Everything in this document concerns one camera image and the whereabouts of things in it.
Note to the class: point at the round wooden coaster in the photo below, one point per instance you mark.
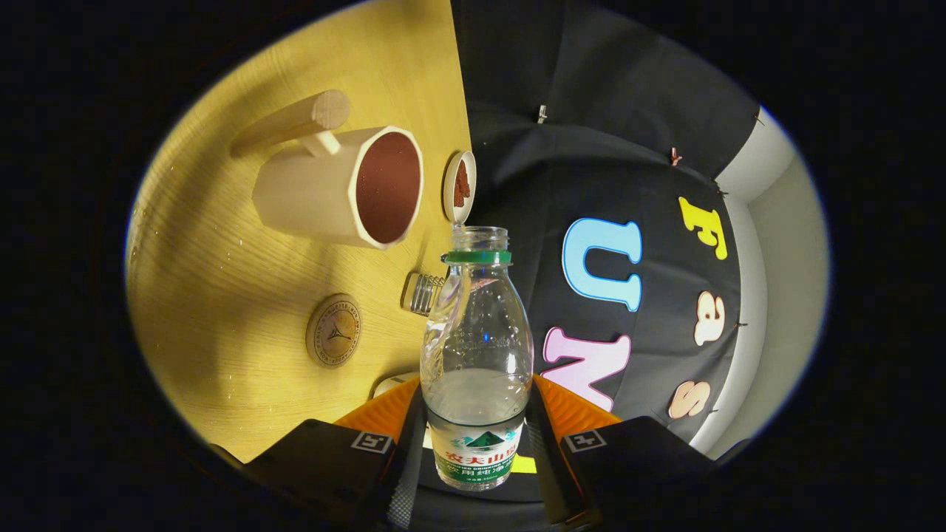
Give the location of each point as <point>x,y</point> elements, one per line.
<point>334,331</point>

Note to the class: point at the brown food pieces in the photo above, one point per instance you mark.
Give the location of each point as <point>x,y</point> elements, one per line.
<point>461,183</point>

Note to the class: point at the clear plastic bottle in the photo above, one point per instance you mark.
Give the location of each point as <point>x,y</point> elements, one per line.
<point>477,347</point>

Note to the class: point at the wooden table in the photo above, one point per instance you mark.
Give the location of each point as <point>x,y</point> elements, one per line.
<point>222,295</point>

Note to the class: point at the small white plate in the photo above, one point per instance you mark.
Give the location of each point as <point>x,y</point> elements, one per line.
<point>448,185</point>

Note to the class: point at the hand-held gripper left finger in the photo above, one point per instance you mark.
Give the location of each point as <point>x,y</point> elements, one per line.
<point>318,458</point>

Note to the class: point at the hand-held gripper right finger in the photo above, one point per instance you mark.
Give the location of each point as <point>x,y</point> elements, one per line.
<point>635,462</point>

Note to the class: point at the black backdrop cloth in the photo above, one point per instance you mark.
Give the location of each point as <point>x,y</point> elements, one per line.
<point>591,170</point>

